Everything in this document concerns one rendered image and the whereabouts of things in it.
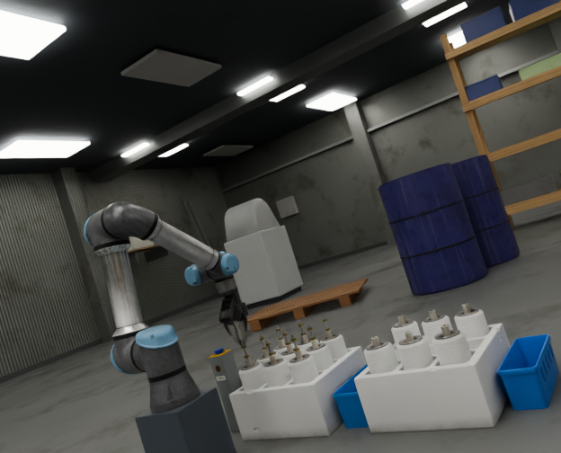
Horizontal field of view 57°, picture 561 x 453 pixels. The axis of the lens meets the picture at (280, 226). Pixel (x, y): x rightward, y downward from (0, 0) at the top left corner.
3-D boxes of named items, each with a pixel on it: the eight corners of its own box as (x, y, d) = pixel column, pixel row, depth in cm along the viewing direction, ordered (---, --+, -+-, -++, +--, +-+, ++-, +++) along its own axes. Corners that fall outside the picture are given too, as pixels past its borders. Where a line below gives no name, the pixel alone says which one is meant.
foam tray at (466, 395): (494, 428, 141) (474, 364, 142) (370, 433, 163) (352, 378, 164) (520, 374, 173) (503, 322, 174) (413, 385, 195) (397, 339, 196)
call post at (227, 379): (244, 431, 203) (220, 355, 205) (231, 432, 207) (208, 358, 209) (254, 422, 209) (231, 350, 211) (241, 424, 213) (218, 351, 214)
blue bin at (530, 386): (550, 409, 141) (536, 367, 142) (509, 412, 148) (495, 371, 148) (562, 368, 166) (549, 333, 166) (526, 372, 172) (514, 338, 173)
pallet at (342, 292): (374, 286, 509) (370, 276, 509) (361, 302, 432) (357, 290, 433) (268, 315, 545) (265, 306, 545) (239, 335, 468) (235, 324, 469)
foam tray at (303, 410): (329, 436, 171) (313, 384, 172) (242, 440, 193) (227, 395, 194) (375, 389, 204) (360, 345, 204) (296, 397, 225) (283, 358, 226)
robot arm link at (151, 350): (162, 377, 147) (147, 331, 148) (137, 379, 156) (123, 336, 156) (193, 361, 156) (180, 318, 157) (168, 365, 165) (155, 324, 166)
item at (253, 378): (280, 405, 198) (266, 360, 198) (269, 416, 189) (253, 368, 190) (259, 409, 202) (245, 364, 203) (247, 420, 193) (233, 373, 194)
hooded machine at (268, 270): (271, 297, 747) (244, 207, 752) (308, 288, 712) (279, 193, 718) (241, 311, 682) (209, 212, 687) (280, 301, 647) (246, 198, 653)
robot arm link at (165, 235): (127, 186, 157) (244, 253, 185) (109, 196, 164) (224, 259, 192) (116, 218, 151) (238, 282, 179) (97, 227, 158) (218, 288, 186)
